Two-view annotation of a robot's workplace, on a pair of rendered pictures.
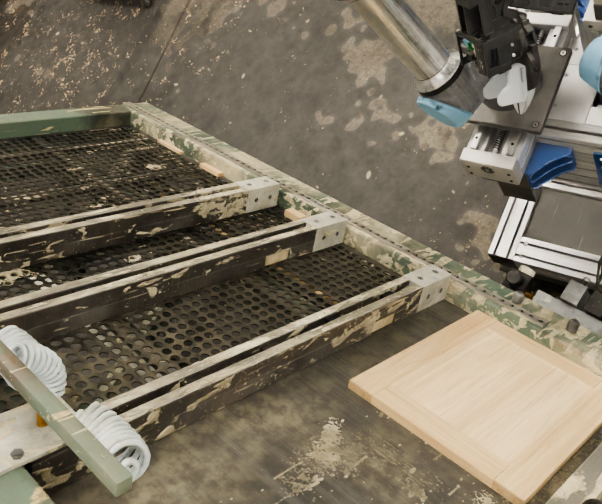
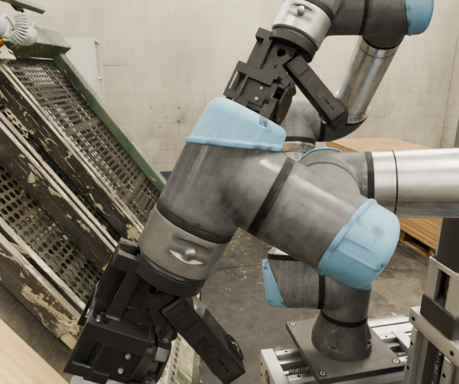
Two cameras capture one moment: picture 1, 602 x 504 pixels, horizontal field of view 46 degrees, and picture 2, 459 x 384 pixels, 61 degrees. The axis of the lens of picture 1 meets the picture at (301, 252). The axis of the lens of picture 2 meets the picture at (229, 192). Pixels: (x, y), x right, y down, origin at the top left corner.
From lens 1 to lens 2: 0.91 m
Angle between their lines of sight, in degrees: 39
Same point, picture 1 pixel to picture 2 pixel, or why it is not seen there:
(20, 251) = (36, 123)
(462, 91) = (288, 273)
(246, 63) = not seen: hidden behind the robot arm
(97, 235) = (72, 166)
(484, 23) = (257, 57)
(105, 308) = (1, 148)
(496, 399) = not seen: outside the picture
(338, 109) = not seen: hidden behind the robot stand
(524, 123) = (317, 366)
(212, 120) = (236, 301)
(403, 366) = (19, 356)
